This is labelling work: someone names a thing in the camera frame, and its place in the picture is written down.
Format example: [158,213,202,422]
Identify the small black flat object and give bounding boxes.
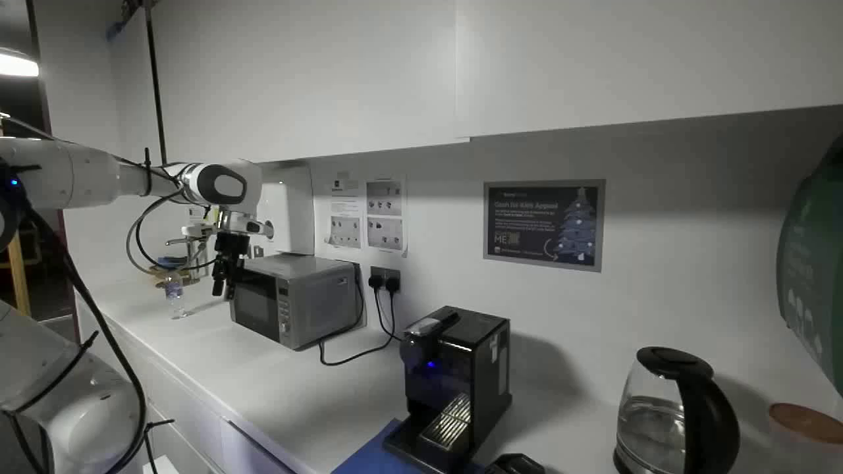
[482,450,552,474]

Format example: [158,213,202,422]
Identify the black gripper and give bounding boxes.
[209,230,253,301]

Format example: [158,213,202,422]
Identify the blue mat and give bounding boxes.
[329,419,486,474]

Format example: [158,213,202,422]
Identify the white base cabinet front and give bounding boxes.
[75,301,306,474]

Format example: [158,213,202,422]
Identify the white upper cabinet door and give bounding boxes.
[456,0,843,139]
[144,0,470,168]

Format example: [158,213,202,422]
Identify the wall power sockets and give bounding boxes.
[324,168,411,257]

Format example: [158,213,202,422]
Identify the silver microwave oven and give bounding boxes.
[228,249,366,353]

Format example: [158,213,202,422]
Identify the glass kettle with black handle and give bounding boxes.
[612,346,743,474]

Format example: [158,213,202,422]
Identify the chrome metal stand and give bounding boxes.
[166,220,219,274]

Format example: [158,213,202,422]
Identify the steel double wall socket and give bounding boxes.
[366,263,404,297]

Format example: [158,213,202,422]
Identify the orange blue small object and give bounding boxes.
[148,257,194,301]

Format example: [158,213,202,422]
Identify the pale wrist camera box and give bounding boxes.
[244,219,278,243]

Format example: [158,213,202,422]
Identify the black coffee machine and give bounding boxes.
[382,302,514,474]

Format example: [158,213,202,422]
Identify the bright ceiling light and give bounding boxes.
[0,49,43,80]

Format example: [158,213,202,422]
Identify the black plug power cable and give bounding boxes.
[315,284,404,368]

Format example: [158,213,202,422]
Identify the round brown wooden lid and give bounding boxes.
[767,400,843,448]

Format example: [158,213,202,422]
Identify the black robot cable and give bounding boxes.
[0,113,188,474]

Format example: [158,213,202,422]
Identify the dark framed wall poster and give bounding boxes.
[482,178,607,274]

